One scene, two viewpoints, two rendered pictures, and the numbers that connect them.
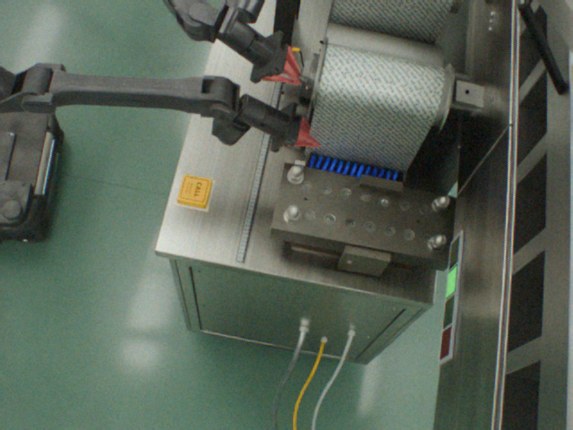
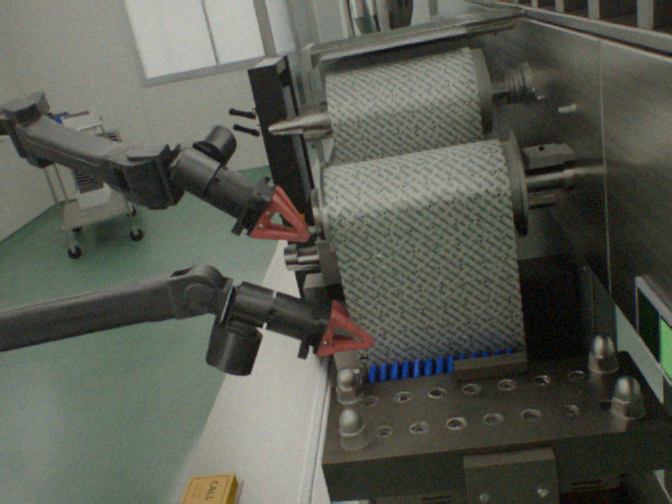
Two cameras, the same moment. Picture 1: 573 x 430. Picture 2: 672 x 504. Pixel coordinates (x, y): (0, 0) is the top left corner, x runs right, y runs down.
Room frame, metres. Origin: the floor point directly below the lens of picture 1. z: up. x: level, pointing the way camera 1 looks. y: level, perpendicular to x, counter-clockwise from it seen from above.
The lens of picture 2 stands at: (-0.09, -0.14, 1.54)
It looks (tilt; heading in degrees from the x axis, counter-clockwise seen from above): 21 degrees down; 8
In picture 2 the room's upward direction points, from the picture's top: 12 degrees counter-clockwise
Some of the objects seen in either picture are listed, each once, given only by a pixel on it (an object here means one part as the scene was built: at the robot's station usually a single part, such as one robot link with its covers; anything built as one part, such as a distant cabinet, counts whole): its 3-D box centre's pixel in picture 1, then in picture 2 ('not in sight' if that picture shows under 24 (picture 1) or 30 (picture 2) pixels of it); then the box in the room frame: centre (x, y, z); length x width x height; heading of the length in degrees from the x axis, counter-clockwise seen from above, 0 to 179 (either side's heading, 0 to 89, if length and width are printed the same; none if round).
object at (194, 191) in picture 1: (194, 191); (208, 497); (0.63, 0.21, 0.91); 0.07 x 0.07 x 0.02; 0
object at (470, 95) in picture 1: (468, 94); (547, 153); (0.79, -0.32, 1.28); 0.06 x 0.05 x 0.02; 90
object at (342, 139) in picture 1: (362, 144); (434, 310); (0.73, -0.14, 1.11); 0.23 x 0.01 x 0.18; 90
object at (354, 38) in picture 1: (380, 60); not in sight; (0.91, -0.15, 1.18); 0.26 x 0.12 x 0.12; 90
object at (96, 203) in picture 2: not in sight; (87, 178); (4.97, 2.45, 0.51); 0.91 x 0.58 x 1.02; 24
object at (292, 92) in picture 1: (295, 106); (332, 326); (0.83, 0.02, 1.05); 0.06 x 0.05 x 0.31; 90
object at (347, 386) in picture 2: (296, 172); (347, 382); (0.66, -0.01, 1.05); 0.04 x 0.04 x 0.04
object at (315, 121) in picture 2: not in sight; (320, 121); (1.04, 0.00, 1.34); 0.06 x 0.06 x 0.06; 0
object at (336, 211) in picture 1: (364, 217); (485, 423); (0.61, -0.18, 1.00); 0.40 x 0.16 x 0.06; 90
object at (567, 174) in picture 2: (460, 103); (543, 178); (0.79, -0.31, 1.25); 0.07 x 0.04 x 0.04; 90
